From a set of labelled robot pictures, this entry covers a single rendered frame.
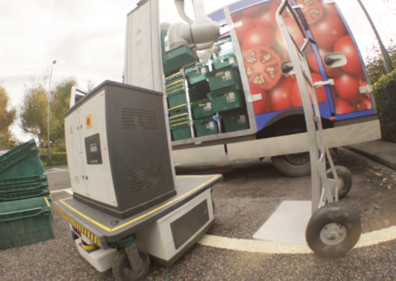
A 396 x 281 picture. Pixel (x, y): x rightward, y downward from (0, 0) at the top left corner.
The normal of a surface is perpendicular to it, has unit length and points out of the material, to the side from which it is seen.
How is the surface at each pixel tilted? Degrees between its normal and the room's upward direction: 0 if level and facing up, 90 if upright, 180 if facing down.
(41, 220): 93
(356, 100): 90
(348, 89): 90
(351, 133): 90
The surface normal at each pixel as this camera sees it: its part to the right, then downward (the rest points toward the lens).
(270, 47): -0.53, 0.02
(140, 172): 0.86, -0.15
